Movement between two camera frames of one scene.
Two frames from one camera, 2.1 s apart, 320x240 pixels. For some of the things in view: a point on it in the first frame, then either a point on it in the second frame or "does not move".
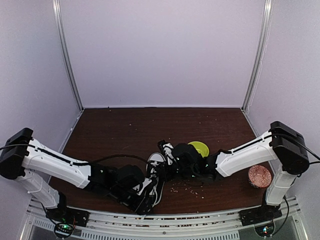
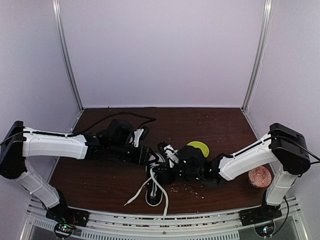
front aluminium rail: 223,225 does not move
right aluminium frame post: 263,42 does not move
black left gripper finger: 145,206 to 150,156
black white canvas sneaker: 156,171 does not move
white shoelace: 154,204 to 152,177
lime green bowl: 201,147 does not move
